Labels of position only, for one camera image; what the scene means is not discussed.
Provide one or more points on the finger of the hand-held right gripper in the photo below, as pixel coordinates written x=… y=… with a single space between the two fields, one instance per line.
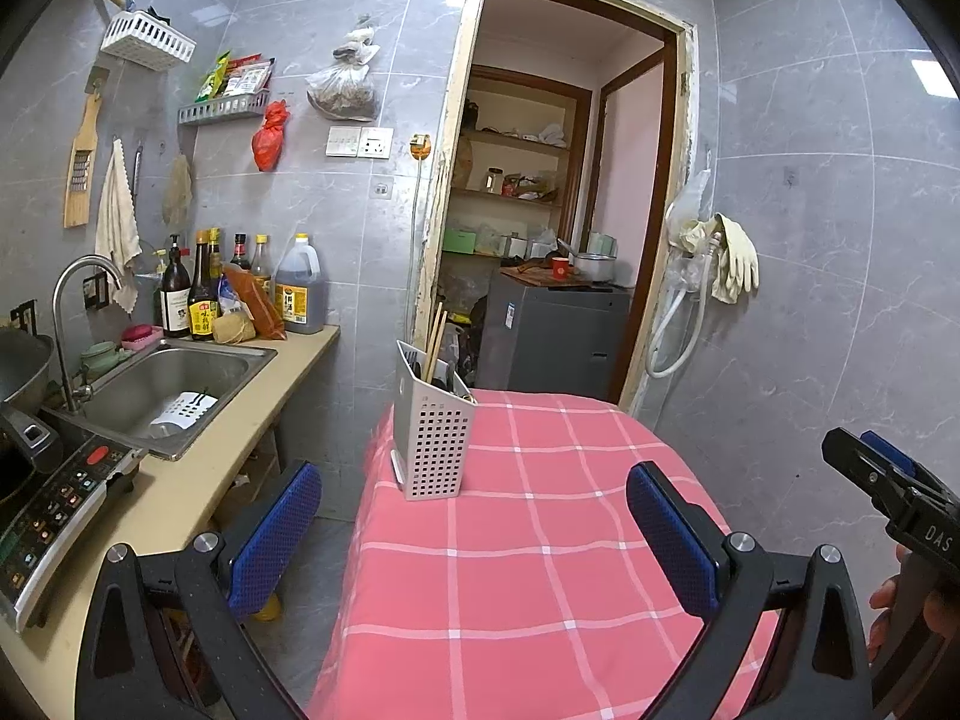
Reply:
x=889 y=451
x=851 y=461

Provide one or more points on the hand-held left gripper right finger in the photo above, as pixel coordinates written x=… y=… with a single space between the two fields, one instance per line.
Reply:
x=667 y=540

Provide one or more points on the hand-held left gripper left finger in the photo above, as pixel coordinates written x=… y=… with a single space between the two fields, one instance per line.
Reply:
x=274 y=532

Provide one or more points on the white perforated utensil holder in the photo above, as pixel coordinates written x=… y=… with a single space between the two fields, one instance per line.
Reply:
x=439 y=442

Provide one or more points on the wooden chopstick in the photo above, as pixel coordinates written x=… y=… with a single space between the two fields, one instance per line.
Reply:
x=440 y=334
x=431 y=337

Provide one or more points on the person's right hand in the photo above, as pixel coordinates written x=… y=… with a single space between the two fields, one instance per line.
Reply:
x=883 y=615

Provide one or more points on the beige kitchen counter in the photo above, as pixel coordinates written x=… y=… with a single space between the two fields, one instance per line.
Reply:
x=187 y=487

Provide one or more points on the pink checked tablecloth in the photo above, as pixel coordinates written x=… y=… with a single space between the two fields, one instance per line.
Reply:
x=525 y=577

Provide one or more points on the white sink basket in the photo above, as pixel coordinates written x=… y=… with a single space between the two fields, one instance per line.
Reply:
x=184 y=414

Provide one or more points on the steel sink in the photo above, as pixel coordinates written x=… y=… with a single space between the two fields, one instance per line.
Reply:
x=135 y=390

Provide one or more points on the induction cooker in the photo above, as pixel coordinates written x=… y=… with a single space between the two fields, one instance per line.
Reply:
x=52 y=510

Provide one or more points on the grey cabinet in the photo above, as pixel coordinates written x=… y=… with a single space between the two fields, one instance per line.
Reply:
x=555 y=345

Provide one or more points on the orange snack packet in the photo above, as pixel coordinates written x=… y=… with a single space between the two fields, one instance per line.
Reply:
x=259 y=307

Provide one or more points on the yellow-label soy sauce bottle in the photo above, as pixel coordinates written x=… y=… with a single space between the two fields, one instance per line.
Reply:
x=202 y=311

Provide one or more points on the cream rubber gloves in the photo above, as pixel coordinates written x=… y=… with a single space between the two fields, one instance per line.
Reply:
x=735 y=259

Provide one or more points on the pink soap dish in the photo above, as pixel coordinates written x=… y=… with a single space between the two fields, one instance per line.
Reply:
x=141 y=337

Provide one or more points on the large dark vinegar jug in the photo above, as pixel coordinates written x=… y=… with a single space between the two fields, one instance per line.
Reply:
x=300 y=292

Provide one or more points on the green cup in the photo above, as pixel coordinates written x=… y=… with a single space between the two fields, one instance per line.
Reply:
x=101 y=358

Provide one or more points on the dark pump bottle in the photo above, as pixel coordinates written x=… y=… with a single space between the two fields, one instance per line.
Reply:
x=175 y=300

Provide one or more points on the yellow-capped sauce bottle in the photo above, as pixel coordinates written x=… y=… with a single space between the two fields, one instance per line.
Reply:
x=261 y=266
x=215 y=251

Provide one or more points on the red-capped dark bottle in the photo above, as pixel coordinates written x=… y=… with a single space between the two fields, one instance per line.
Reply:
x=240 y=255

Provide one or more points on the steel cooking pot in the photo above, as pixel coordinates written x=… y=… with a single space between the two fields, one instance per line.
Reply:
x=596 y=268

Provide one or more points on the steel faucet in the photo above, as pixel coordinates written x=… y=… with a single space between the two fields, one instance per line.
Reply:
x=64 y=330

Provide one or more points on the red cup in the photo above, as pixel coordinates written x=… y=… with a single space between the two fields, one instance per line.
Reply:
x=560 y=268

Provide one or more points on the wooden cutting board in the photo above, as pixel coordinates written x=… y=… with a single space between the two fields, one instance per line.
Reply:
x=536 y=277

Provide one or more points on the clear hanging plastic bag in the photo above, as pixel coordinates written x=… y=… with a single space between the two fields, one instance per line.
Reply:
x=686 y=217

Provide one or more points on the white hanging towel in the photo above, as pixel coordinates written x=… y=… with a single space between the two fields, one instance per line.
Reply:
x=116 y=232

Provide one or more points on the green box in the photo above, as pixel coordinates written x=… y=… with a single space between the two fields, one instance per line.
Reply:
x=459 y=241

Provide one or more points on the hanging mesh scrubber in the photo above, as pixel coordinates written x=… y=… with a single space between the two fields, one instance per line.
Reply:
x=178 y=195

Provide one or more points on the hanging metal utensil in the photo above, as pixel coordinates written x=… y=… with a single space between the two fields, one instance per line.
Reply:
x=138 y=172

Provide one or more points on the red plastic bag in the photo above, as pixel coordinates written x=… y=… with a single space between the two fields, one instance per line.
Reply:
x=268 y=142

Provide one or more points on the glass jar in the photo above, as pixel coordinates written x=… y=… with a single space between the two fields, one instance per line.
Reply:
x=495 y=181

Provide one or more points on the wooden grater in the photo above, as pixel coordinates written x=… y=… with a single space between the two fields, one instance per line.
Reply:
x=81 y=172

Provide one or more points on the orange plug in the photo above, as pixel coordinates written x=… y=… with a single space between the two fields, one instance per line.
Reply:
x=420 y=148

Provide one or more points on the wooden shelf unit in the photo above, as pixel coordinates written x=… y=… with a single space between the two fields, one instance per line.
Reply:
x=517 y=142

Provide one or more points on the clear bag of dried goods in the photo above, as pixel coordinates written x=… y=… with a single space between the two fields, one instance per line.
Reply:
x=341 y=90

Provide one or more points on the red seasoning packet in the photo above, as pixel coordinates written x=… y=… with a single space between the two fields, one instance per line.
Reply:
x=249 y=79

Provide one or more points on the green seasoning packet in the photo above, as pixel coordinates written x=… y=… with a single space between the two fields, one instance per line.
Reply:
x=212 y=79

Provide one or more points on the black wall outlet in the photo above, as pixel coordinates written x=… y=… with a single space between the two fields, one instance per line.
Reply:
x=94 y=291

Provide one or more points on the small wall outlet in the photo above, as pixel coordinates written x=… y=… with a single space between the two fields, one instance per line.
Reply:
x=382 y=186

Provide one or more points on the white wall switch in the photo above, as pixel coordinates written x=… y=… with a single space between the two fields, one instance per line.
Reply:
x=343 y=142

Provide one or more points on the white wall socket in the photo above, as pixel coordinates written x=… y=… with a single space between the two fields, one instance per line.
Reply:
x=375 y=144

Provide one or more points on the grey wall shelf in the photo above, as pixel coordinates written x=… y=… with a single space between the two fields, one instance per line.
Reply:
x=221 y=109

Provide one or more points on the wooden door frame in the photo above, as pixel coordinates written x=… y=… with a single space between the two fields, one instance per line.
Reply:
x=450 y=127

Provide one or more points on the white wall basket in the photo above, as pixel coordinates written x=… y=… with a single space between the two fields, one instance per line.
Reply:
x=146 y=41

